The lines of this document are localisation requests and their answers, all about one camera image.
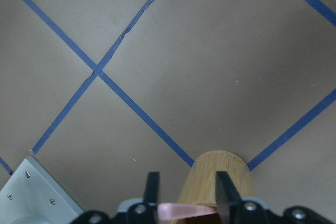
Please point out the bamboo wooden cup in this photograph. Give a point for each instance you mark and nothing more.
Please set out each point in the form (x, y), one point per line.
(199, 187)

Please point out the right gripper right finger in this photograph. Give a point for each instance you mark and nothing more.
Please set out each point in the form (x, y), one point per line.
(226, 194)

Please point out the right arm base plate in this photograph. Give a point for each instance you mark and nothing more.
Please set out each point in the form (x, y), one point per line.
(31, 195)

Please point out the pink chopstick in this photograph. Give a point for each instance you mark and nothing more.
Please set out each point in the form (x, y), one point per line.
(174, 211)

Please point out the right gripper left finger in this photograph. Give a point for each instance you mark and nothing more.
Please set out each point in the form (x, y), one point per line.
(152, 186)

